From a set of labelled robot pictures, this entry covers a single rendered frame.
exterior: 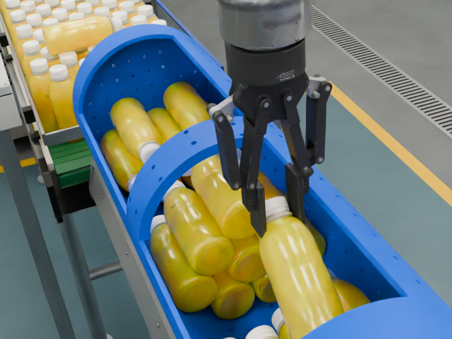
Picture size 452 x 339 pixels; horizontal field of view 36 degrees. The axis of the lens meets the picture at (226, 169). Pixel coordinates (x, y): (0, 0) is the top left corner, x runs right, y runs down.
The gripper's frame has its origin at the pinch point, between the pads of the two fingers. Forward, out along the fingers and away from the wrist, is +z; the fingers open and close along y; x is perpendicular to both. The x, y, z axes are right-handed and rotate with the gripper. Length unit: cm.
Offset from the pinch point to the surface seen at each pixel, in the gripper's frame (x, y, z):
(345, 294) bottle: -6.4, 5.3, 11.5
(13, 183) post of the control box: 88, -30, 44
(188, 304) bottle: 11.1, -9.6, 22.2
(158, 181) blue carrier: 17.5, -9.4, 5.0
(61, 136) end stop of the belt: 77, -17, 28
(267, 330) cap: -5.7, -4.6, 13.3
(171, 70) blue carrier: 62, 6, 12
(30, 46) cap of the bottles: 103, -17, 17
